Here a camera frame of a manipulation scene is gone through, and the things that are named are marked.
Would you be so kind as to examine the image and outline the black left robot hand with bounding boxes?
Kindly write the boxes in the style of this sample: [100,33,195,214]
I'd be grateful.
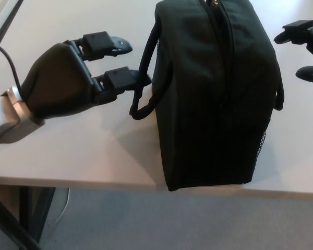
[20,31,152,125]

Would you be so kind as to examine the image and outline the black diagonal desk frame bar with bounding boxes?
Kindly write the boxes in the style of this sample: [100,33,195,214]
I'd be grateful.
[0,187,41,250]

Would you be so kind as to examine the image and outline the black desk leg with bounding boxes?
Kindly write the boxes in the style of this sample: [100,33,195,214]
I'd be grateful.
[18,185,56,243]

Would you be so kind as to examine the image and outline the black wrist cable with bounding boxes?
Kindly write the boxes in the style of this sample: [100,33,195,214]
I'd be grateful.
[0,43,25,102]

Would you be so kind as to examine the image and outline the white floor cable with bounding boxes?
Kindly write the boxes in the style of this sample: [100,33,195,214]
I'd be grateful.
[48,187,70,227]

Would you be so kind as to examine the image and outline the black fabric lunch bag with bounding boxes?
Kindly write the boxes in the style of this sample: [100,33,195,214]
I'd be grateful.
[128,0,285,193]

